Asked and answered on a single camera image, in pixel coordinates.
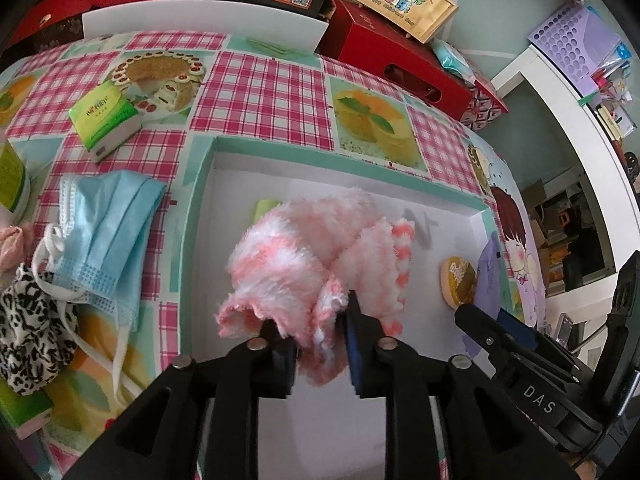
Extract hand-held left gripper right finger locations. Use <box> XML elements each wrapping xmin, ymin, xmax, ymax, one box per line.
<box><xmin>345</xmin><ymin>290</ymin><xmax>581</xmax><ymax>480</ymax></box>

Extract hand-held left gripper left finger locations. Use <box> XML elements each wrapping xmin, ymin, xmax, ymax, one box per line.
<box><xmin>65</xmin><ymin>320</ymin><xmax>301</xmax><ymax>480</ymax></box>

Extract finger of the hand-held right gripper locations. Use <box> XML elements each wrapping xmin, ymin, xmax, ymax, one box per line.
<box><xmin>497</xmin><ymin>309</ymin><xmax>539</xmax><ymax>351</ymax></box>
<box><xmin>455</xmin><ymin>303</ymin><xmax>536</xmax><ymax>362</ymax></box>

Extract purple wipes packet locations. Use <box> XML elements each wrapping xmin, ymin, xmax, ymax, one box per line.
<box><xmin>462</xmin><ymin>232</ymin><xmax>506</xmax><ymax>358</ymax></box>

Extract pink fluffy cloth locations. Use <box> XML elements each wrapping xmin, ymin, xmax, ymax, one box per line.
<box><xmin>215</xmin><ymin>185</ymin><xmax>416</xmax><ymax>388</ymax></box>

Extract white shallow box teal rim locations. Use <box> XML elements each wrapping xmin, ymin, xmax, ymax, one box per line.
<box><xmin>177</xmin><ymin>135</ymin><xmax>498</xmax><ymax>480</ymax></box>

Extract blue face mask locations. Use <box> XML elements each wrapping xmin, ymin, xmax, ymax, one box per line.
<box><xmin>30</xmin><ymin>170</ymin><xmax>168</xmax><ymax>396</ymax></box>

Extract leopard print scrunchie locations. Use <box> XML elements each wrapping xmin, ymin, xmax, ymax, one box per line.
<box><xmin>0</xmin><ymin>265</ymin><xmax>81</xmax><ymax>396</ymax></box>

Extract green tissue pack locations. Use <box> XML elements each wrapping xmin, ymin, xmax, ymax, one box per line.
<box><xmin>67</xmin><ymin>84</ymin><xmax>143</xmax><ymax>163</ymax></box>
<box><xmin>0</xmin><ymin>385</ymin><xmax>56</xmax><ymax>441</ymax></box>

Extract peach ruffled cloth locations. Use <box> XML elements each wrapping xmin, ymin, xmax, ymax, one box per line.
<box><xmin>0</xmin><ymin>225</ymin><xmax>33</xmax><ymax>273</ymax></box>

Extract pile of cardboard boxes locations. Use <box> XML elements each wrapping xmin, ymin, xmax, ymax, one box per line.
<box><xmin>520</xmin><ymin>170</ymin><xmax>616</xmax><ymax>301</ymax></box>

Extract red patterned box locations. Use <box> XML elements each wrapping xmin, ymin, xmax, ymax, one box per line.
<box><xmin>460</xmin><ymin>80</ymin><xmax>508</xmax><ymax>133</ymax></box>

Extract row of books and stationery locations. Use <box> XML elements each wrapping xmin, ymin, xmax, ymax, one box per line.
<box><xmin>582</xmin><ymin>5</ymin><xmax>640</xmax><ymax>186</ymax></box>

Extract teal wet wipes pack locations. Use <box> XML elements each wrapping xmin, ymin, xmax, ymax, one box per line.
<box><xmin>431</xmin><ymin>37</ymin><xmax>476</xmax><ymax>83</ymax></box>

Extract purple perforated basket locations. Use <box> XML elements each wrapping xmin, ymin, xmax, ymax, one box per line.
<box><xmin>526</xmin><ymin>1</ymin><xmax>611</xmax><ymax>101</ymax></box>

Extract white chair back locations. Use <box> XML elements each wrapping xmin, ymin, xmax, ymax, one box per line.
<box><xmin>81</xmin><ymin>0</ymin><xmax>330</xmax><ymax>53</ymax></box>

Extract red carton with handle hole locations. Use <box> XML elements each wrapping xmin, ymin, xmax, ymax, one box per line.
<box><xmin>320</xmin><ymin>0</ymin><xmax>476</xmax><ymax>121</ymax></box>

